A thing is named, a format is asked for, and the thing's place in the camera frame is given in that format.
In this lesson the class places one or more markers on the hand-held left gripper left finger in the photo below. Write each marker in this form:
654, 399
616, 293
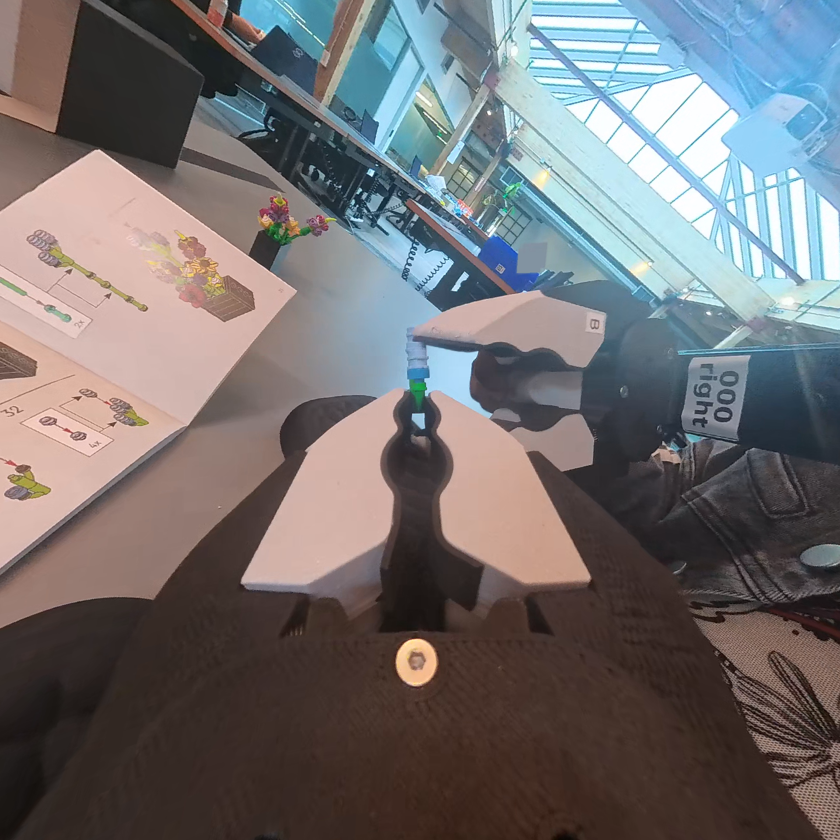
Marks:
328, 512

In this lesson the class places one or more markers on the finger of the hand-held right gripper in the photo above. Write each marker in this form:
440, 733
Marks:
564, 446
525, 325

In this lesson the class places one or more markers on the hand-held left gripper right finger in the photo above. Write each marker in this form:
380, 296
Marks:
512, 518

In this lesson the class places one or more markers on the blue flower lego stem assembly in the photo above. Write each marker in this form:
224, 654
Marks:
417, 367

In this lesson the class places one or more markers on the lego instruction booklet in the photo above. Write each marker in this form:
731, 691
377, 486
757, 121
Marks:
164, 367

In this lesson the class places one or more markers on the lego flower bouquet model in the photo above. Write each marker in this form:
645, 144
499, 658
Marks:
281, 223

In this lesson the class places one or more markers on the blue storage bin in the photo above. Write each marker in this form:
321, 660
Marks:
502, 259

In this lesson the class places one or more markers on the short wooden desk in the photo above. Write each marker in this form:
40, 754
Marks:
459, 236

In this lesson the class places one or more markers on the grey denim jacket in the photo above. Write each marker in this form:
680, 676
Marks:
741, 512

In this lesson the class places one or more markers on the long wooden desk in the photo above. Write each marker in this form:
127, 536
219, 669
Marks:
367, 145

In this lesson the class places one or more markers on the white ceiling projector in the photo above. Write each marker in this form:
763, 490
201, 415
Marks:
768, 131

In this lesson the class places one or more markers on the black and white cardboard box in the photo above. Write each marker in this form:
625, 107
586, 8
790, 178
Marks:
131, 98

